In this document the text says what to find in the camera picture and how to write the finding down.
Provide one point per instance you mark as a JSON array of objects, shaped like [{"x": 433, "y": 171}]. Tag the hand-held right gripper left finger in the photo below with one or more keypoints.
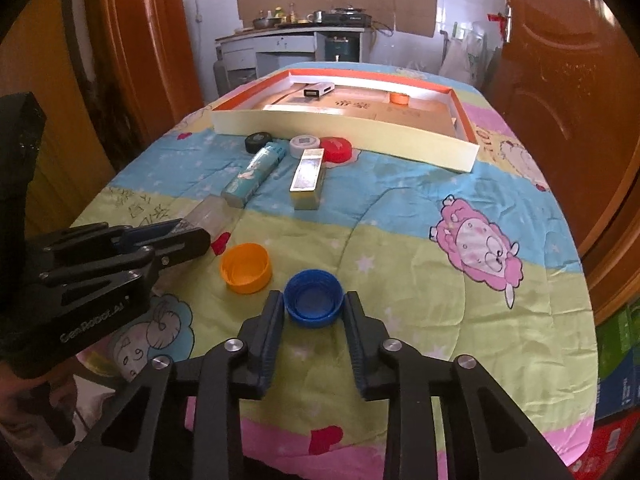
[{"x": 267, "y": 345}]

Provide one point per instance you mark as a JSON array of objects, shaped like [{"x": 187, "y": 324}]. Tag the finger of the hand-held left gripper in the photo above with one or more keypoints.
[
  {"x": 150, "y": 232},
  {"x": 185, "y": 245}
]

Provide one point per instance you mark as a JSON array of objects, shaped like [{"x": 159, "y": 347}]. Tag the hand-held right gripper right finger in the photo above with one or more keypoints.
[{"x": 357, "y": 347}]

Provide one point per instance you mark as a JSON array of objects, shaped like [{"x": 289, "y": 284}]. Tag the clear plastic box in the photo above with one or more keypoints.
[{"x": 212, "y": 212}]

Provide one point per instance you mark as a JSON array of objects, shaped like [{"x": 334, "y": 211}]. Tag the blue bottle cap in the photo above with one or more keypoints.
[{"x": 312, "y": 305}]

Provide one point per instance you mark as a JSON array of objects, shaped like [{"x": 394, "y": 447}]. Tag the yellow-orange bottle cap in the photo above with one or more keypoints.
[{"x": 246, "y": 266}]

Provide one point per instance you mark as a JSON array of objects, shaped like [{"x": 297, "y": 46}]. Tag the teal tube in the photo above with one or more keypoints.
[{"x": 255, "y": 172}]

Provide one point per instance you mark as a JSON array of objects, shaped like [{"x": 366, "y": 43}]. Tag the black bottle cap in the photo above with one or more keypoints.
[{"x": 257, "y": 141}]

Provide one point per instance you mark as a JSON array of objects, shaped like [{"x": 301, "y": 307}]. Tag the gold rectangular box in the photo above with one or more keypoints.
[{"x": 307, "y": 180}]

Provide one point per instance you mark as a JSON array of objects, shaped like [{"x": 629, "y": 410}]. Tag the orange-edged shallow cardboard box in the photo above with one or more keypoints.
[{"x": 350, "y": 132}]

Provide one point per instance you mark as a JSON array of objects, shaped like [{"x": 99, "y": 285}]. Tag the grey gas cylinder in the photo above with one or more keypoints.
[{"x": 221, "y": 77}]

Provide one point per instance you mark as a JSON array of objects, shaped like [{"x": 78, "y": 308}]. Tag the orange wooden door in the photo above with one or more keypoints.
[
  {"x": 565, "y": 110},
  {"x": 150, "y": 60}
]

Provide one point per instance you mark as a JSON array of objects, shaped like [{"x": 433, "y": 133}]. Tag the red bottle cap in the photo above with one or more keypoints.
[{"x": 336, "y": 149}]

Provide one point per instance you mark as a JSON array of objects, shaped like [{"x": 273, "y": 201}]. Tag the white power bank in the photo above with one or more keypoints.
[{"x": 318, "y": 91}]

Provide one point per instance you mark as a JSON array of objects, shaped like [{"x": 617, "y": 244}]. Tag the grey kitchen counter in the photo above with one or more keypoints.
[{"x": 270, "y": 42}]

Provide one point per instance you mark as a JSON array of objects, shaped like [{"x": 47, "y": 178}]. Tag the metal cooking pot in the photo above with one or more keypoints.
[{"x": 266, "y": 22}]

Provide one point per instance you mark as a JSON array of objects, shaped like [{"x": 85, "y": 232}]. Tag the green air fryer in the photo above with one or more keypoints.
[{"x": 341, "y": 49}]

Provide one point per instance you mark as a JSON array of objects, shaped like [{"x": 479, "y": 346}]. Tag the small orange bottle cap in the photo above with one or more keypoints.
[{"x": 398, "y": 98}]

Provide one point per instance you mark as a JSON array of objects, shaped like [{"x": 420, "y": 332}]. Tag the green carton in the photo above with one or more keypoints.
[{"x": 620, "y": 342}]

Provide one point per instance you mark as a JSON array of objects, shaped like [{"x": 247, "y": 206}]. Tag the metal cup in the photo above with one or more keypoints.
[{"x": 315, "y": 16}]

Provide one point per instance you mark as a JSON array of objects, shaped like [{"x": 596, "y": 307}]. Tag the blue carton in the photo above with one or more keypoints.
[{"x": 617, "y": 395}]

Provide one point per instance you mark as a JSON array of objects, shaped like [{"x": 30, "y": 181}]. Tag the red carton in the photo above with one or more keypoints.
[{"x": 607, "y": 442}]

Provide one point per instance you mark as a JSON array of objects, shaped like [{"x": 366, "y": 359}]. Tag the black gas stove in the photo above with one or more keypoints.
[{"x": 347, "y": 16}]

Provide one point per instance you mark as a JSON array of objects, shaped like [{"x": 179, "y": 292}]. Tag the white plastic bags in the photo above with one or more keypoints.
[{"x": 460, "y": 57}]

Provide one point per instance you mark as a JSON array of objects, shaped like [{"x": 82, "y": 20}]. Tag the red ribbon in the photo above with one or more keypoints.
[{"x": 496, "y": 18}]

